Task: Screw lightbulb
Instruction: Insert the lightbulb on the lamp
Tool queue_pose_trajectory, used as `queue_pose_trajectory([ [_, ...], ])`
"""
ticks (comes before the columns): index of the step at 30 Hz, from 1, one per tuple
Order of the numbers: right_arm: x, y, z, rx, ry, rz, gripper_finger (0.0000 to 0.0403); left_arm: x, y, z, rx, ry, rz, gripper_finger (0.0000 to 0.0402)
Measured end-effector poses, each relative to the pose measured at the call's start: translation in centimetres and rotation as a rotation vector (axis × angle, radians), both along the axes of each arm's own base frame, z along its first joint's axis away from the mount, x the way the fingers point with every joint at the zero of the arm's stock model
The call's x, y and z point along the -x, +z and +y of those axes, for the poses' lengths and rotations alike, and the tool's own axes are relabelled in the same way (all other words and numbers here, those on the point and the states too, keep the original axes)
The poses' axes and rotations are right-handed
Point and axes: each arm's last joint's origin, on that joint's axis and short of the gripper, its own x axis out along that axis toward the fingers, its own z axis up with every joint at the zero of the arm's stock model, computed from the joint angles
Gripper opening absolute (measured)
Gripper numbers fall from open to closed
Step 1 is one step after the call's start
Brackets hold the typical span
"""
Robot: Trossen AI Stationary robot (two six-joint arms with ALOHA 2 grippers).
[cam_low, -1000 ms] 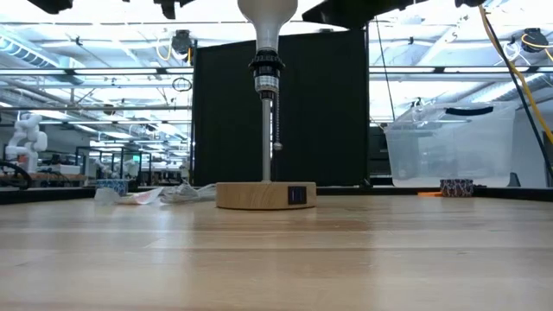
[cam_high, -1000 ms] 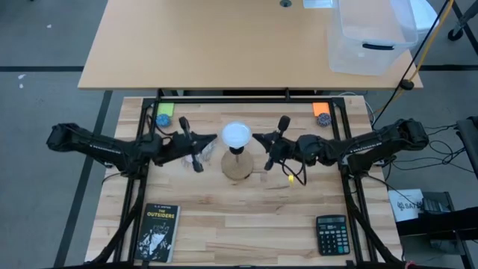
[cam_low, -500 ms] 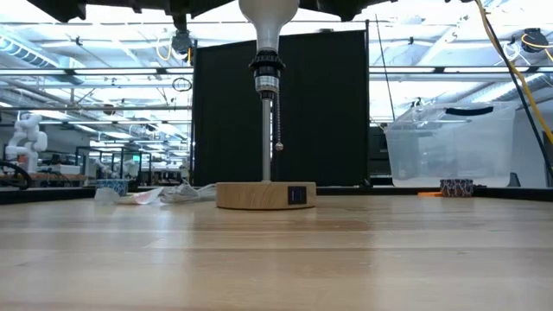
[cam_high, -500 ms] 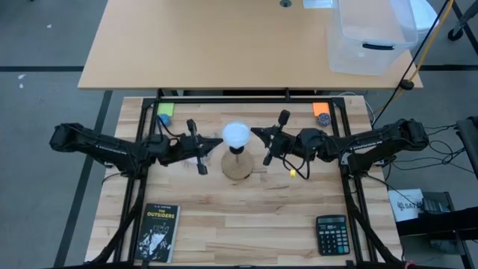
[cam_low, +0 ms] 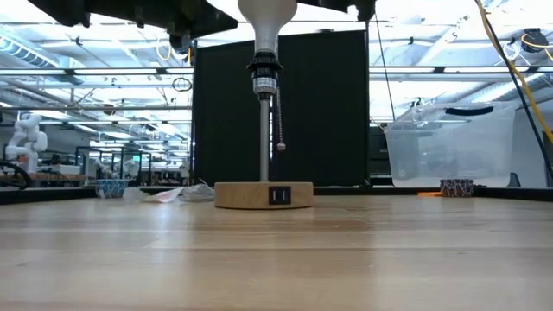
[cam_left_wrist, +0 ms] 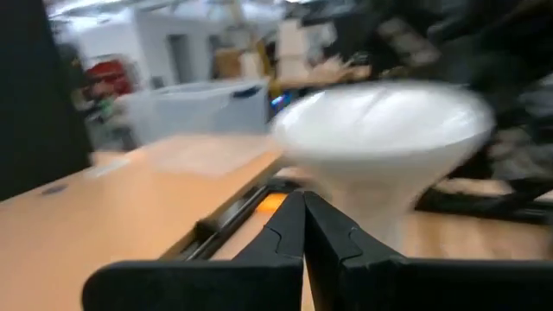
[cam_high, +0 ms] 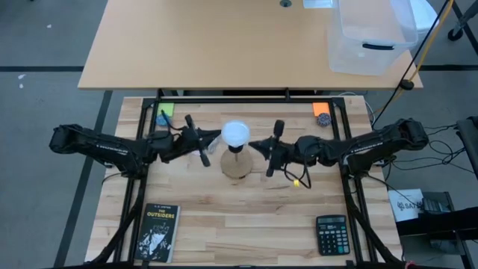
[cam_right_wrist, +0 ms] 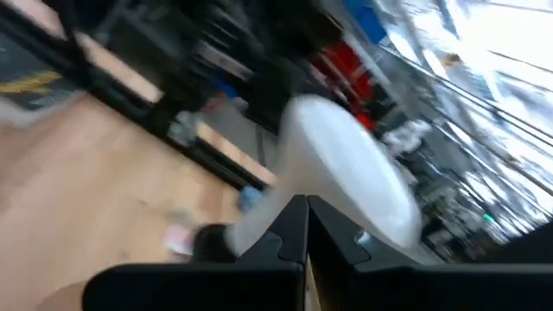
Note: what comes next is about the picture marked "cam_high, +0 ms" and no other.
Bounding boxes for green sticky note pad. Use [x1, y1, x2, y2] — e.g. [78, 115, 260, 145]
[156, 102, 176, 117]

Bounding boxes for chair leg with caster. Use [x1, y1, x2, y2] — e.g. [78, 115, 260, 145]
[447, 0, 478, 42]

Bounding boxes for black hanging cable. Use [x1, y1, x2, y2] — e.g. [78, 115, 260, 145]
[371, 0, 451, 128]

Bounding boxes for black cable with yellow tag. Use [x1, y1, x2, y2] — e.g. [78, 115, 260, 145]
[283, 160, 313, 190]

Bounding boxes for wooden base lamp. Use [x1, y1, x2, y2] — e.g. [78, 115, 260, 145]
[220, 144, 254, 179]

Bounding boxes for black equipment box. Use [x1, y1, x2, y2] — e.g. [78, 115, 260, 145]
[395, 191, 478, 255]

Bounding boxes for black desk calculator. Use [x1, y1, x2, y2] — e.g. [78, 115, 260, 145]
[315, 214, 351, 256]

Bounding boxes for yellow hanging cable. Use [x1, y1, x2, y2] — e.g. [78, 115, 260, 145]
[373, 0, 456, 117]

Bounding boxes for light wooden desk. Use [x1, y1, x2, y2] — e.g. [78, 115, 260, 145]
[77, 0, 424, 91]

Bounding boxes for white light bulb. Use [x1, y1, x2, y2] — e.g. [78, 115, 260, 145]
[220, 119, 252, 149]

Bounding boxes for black floor cables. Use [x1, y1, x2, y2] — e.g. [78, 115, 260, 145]
[388, 125, 468, 175]

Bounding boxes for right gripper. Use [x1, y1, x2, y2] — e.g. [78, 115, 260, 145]
[247, 119, 305, 178]

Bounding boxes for white paper sheet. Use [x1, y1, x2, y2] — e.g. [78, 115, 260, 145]
[302, 0, 334, 10]

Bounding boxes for white printed paper sign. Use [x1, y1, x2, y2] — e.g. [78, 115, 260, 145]
[388, 188, 426, 223]

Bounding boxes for clear plastic storage bin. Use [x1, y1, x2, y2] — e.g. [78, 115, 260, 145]
[327, 0, 419, 77]

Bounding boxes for orange sticky note pad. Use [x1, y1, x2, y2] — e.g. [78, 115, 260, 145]
[311, 102, 332, 117]

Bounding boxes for black Outsiders paperback book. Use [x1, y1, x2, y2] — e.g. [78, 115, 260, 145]
[134, 202, 181, 264]

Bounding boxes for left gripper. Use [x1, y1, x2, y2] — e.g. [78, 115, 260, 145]
[160, 114, 223, 168]

